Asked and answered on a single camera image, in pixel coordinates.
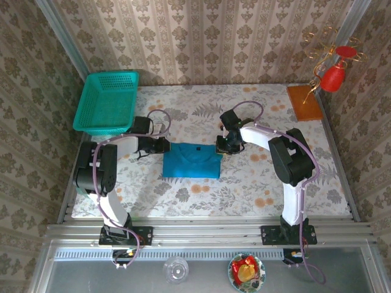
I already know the blue t-shirt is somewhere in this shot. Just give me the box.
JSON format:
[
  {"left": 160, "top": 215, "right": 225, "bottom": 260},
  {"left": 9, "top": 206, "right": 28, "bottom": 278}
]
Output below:
[{"left": 161, "top": 142, "right": 223, "bottom": 179}]

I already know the floral tablecloth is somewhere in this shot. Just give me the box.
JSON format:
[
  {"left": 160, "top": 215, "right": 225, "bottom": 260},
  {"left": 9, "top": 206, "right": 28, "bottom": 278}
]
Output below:
[{"left": 71, "top": 84, "right": 351, "bottom": 219}]

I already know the teal plastic basket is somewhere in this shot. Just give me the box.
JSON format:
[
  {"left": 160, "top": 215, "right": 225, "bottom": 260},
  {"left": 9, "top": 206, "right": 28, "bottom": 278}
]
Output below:
[{"left": 72, "top": 71, "right": 140, "bottom": 137}]

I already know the orange wooden stand base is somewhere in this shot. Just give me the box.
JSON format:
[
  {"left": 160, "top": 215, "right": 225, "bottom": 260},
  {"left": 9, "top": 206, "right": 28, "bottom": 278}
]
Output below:
[{"left": 286, "top": 85, "right": 324, "bottom": 122}]

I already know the red foil candy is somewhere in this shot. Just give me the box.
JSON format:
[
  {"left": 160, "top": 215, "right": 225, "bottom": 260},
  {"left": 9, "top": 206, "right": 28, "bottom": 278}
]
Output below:
[{"left": 231, "top": 255, "right": 258, "bottom": 277}]

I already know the red goblet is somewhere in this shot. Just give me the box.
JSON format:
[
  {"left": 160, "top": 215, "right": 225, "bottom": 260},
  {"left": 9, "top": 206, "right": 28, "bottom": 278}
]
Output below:
[{"left": 319, "top": 45, "right": 359, "bottom": 93}]

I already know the black controller board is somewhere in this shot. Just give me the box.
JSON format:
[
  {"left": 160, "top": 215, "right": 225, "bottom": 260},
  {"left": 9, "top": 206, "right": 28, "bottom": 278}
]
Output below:
[
  {"left": 111, "top": 248, "right": 137, "bottom": 266},
  {"left": 282, "top": 248, "right": 310, "bottom": 266}
]

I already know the yellow wrapped candy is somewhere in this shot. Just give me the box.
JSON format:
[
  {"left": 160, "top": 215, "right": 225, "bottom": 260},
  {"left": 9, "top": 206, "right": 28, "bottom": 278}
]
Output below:
[{"left": 237, "top": 264, "right": 256, "bottom": 283}]

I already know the clear glass cup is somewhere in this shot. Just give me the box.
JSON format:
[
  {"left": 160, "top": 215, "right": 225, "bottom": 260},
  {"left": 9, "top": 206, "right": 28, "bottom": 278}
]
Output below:
[{"left": 162, "top": 256, "right": 189, "bottom": 284}]

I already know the red and gold ornament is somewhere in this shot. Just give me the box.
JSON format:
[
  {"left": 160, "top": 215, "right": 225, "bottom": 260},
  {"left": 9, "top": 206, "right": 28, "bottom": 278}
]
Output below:
[{"left": 302, "top": 26, "right": 369, "bottom": 104}]

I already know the leaf patterned bowl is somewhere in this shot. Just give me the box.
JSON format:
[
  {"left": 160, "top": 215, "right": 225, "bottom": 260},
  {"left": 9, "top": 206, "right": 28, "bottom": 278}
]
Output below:
[{"left": 228, "top": 252, "right": 266, "bottom": 293}]

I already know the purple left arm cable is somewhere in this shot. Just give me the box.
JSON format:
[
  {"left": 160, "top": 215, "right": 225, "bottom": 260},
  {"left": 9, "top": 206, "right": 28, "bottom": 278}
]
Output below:
[{"left": 91, "top": 109, "right": 172, "bottom": 271}]

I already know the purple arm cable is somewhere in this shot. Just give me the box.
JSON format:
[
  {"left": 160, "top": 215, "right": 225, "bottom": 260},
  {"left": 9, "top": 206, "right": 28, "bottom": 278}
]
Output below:
[
  {"left": 91, "top": 109, "right": 172, "bottom": 271},
  {"left": 232, "top": 100, "right": 327, "bottom": 285}
]

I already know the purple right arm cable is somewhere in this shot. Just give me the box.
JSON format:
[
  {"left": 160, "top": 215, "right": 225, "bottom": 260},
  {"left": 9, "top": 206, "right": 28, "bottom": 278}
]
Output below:
[{"left": 232, "top": 100, "right": 327, "bottom": 285}]

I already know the aluminium front rail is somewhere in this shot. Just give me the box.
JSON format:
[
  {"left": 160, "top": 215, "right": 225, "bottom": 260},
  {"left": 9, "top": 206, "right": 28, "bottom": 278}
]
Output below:
[{"left": 45, "top": 217, "right": 376, "bottom": 248}]

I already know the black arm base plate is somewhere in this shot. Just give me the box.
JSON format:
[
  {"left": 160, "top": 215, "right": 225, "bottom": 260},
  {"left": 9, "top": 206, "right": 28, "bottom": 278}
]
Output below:
[
  {"left": 98, "top": 225, "right": 153, "bottom": 247},
  {"left": 260, "top": 225, "right": 318, "bottom": 247}
]

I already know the grey slotted cable duct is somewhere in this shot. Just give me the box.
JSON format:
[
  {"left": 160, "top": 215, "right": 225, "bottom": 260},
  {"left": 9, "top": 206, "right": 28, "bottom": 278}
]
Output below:
[{"left": 53, "top": 247, "right": 285, "bottom": 262}]

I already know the aluminium corner post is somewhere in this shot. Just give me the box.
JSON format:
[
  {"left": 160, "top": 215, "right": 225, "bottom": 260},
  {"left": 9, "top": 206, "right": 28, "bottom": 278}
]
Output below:
[
  {"left": 35, "top": 0, "right": 91, "bottom": 82},
  {"left": 317, "top": 0, "right": 373, "bottom": 89}
]

